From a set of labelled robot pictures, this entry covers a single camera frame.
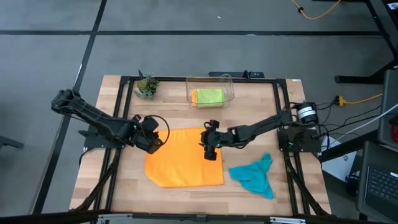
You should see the yellow extension cable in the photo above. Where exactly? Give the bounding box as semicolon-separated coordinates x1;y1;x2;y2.
290;0;342;21

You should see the grey furniture foot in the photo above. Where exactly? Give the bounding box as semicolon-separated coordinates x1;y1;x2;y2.
0;135;25;150

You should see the black left wrist camera cable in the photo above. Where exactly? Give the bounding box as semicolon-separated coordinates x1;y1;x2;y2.
152;114;170;146

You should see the black power cable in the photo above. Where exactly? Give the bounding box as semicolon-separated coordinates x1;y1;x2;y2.
315;98;337;110

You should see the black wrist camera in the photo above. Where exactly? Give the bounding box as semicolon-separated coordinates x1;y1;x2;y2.
203;148;218;161
142;115;160;131

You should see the silver metal bracket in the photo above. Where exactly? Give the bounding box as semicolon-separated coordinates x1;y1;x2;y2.
269;217;307;224
96;213;134;224

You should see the black desk foot bar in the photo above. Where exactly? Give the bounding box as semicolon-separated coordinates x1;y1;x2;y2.
320;129;379;163

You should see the black aluminium table frame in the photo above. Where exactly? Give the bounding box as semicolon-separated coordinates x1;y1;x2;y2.
74;74;332;218

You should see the white cable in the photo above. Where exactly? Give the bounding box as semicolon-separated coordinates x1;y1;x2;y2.
337;103;398;141

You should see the black rig crossbar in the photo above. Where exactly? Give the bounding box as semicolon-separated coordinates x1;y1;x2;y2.
0;208;398;224

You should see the green microfiber towel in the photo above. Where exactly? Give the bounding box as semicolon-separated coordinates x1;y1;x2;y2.
196;88;226;108

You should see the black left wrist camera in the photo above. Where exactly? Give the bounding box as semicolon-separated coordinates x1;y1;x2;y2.
142;115;160;131

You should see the teal microfiber towel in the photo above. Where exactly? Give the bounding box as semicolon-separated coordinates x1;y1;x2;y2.
228;152;275;200

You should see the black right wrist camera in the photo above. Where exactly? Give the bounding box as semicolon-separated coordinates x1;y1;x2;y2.
203;148;218;161

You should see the white cardboard box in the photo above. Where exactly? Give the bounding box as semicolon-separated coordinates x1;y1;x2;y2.
322;136;358;183

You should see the green succulent plant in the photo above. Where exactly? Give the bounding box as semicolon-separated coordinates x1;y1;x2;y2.
134;72;160;101

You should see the grey equipment case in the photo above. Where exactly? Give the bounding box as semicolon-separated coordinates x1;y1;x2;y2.
377;68;398;149

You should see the clear plastic bin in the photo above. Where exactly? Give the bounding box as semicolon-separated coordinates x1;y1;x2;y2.
185;73;234;110

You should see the black desk leg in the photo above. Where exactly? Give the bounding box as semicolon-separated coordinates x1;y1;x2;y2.
334;0;398;85

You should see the yellow power splitter cable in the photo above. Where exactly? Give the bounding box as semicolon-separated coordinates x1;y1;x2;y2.
334;93;384;107

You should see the grey laptop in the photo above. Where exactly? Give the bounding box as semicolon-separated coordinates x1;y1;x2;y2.
356;141;398;223

